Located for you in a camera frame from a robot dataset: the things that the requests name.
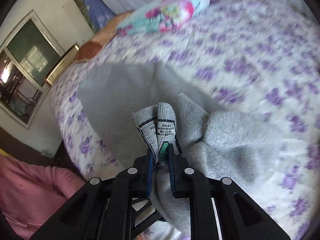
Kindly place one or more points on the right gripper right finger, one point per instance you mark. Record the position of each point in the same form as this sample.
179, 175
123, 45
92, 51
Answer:
219, 209

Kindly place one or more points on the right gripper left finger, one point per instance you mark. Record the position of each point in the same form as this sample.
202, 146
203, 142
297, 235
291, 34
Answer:
101, 209

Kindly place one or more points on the grey sweatpants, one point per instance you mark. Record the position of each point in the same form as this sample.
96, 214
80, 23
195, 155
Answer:
175, 134

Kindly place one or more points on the person in pink clothing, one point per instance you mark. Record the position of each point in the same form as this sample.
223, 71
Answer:
31, 194

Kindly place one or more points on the purple floral bedsheet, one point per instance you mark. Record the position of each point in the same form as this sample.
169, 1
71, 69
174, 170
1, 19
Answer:
240, 81

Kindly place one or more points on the brown orange pillow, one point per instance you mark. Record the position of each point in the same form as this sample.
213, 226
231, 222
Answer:
88, 50

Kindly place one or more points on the framed glass cabinet door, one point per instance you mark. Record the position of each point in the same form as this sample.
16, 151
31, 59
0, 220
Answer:
28, 54

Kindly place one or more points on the blue floral pillow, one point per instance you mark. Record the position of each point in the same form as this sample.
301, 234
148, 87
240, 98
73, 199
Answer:
99, 13

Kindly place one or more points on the turquoise pink floral folded quilt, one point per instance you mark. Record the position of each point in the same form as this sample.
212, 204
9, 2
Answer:
161, 16

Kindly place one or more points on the golden wooden bed frame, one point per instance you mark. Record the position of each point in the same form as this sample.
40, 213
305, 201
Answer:
61, 65

